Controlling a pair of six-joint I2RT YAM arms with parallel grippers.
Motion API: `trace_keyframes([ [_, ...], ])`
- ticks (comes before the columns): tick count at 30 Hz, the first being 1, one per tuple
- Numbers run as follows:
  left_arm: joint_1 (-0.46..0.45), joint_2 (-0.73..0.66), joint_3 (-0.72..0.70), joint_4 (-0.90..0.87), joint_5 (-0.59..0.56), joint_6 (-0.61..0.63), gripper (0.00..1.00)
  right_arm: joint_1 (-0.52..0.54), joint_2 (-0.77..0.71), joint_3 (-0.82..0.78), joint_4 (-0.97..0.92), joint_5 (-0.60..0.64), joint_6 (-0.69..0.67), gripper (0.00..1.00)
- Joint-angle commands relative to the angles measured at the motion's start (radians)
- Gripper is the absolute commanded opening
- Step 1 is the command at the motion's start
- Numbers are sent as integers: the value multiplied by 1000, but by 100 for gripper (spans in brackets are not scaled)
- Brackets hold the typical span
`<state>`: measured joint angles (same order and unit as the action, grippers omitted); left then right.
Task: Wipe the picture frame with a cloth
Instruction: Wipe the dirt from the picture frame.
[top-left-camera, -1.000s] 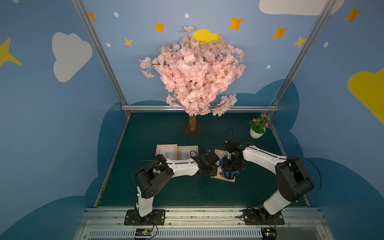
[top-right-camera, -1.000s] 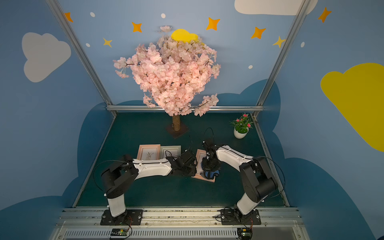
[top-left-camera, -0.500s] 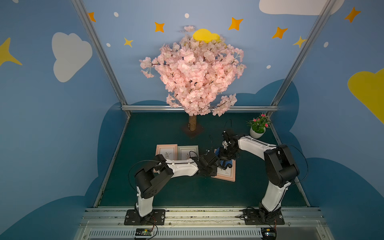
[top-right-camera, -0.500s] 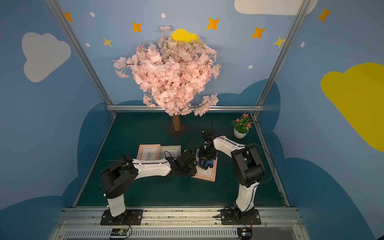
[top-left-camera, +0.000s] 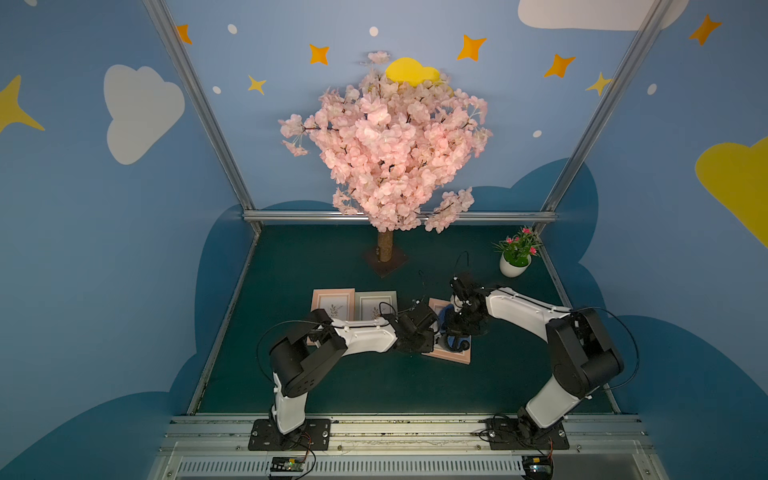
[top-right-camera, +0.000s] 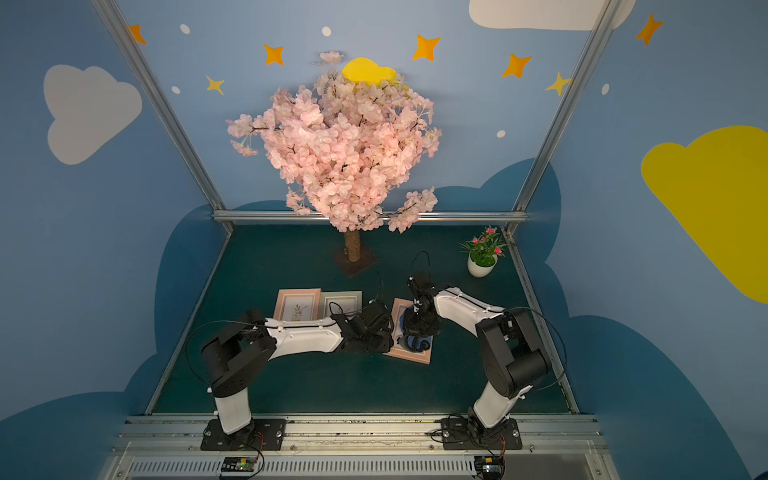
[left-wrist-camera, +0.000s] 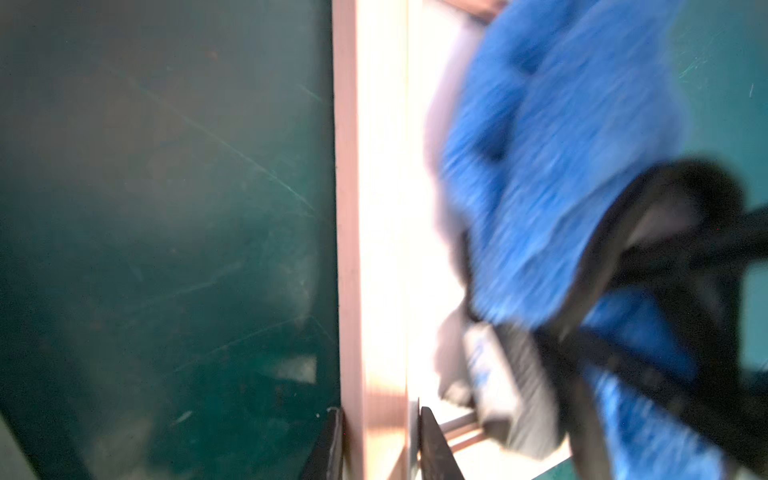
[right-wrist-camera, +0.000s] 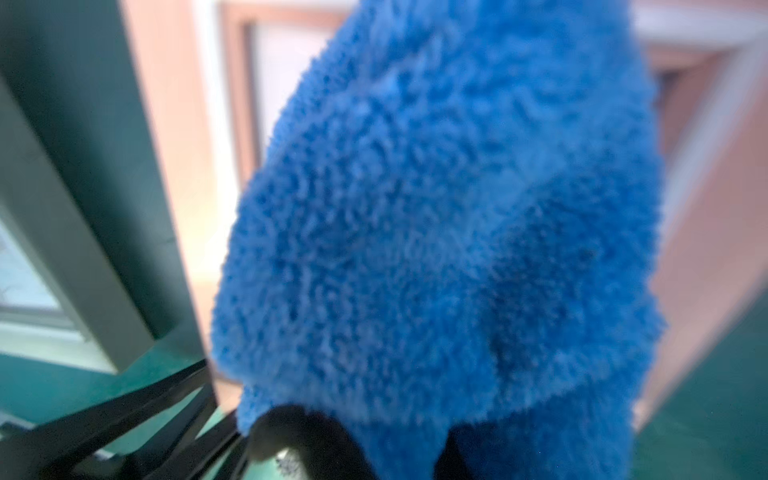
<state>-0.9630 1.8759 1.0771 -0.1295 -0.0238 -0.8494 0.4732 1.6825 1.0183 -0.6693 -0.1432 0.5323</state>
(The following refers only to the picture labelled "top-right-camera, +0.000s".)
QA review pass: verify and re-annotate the blue and grey cloth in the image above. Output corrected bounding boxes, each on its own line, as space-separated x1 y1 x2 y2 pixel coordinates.
398 335 433 354

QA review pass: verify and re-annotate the pink picture frame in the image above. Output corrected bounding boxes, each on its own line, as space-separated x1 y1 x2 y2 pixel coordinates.
273 288 321 321
385 298 432 365

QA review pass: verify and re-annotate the green picture frame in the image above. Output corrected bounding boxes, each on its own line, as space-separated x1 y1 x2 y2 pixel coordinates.
319 291 363 318

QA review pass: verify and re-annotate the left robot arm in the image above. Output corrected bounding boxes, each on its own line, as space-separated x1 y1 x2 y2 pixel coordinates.
200 301 394 435

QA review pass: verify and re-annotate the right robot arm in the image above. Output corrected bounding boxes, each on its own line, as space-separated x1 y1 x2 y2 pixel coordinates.
398 273 552 435

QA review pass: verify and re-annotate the white pot with flowers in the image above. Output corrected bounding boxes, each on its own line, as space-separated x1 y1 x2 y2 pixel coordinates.
461 226 504 278

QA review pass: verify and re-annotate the right controller board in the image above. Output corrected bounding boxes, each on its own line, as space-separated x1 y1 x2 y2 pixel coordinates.
474 456 505 480

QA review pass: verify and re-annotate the controller board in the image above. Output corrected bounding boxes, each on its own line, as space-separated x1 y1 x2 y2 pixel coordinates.
474 456 505 480
218 456 259 479

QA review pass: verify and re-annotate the pink blossom artificial tree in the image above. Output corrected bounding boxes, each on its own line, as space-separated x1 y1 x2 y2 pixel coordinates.
227 51 442 274

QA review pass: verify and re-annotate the left controller board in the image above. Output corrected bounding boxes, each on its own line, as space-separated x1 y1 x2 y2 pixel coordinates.
218 456 259 479

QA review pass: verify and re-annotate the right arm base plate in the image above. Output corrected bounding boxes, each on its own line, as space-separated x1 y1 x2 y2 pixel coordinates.
430 414 523 450

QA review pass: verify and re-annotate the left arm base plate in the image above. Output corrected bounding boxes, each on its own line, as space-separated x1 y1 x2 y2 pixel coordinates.
200 418 287 452

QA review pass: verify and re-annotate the aluminium front rail assembly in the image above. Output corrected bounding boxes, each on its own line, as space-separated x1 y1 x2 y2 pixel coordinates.
99 414 619 479

